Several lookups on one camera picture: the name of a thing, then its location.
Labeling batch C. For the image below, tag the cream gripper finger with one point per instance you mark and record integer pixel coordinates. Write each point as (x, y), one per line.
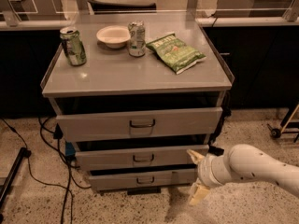
(197, 192)
(195, 156)

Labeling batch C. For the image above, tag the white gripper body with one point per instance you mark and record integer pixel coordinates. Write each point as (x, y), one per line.
(206, 171)

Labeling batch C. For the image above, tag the grey drawer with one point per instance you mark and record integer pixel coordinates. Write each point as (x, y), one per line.
(143, 180)
(136, 157)
(139, 124)

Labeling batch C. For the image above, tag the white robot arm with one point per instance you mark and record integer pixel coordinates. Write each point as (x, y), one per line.
(240, 164)

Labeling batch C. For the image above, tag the grey top drawer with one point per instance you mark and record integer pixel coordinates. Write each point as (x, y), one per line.
(139, 124)

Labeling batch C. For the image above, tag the grey drawer cabinet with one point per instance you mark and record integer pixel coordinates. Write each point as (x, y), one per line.
(113, 81)

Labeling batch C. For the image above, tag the grey bottom drawer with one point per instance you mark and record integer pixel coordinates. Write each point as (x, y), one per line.
(143, 180)

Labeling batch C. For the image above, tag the wheeled cart base right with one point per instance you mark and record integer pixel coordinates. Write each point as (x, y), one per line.
(289, 124)

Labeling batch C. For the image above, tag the green chip bag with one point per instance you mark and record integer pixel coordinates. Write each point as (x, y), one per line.
(175, 53)

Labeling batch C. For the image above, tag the blue box behind cabinet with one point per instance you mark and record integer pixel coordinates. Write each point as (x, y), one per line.
(69, 150)

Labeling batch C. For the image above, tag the silver green soda can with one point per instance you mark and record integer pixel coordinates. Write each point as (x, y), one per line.
(136, 44)

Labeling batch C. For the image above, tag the white bowl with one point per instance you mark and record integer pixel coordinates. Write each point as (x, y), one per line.
(114, 37)

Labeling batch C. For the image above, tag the green soda can left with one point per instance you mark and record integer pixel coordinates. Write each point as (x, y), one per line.
(73, 46)

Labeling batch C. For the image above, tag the black stand base left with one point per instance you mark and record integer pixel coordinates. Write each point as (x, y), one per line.
(5, 187)

